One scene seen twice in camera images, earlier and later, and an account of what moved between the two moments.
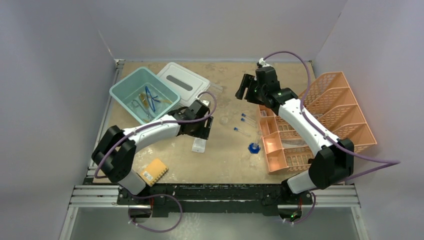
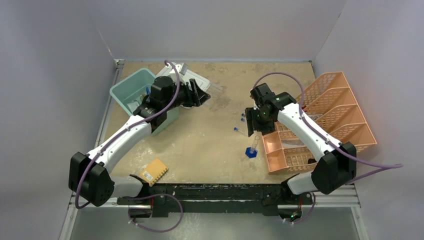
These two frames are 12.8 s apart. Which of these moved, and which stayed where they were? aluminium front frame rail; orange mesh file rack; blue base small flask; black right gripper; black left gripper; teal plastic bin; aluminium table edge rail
Moved: blue base small flask; black left gripper; black right gripper
Stayed: aluminium table edge rail; orange mesh file rack; teal plastic bin; aluminium front frame rail
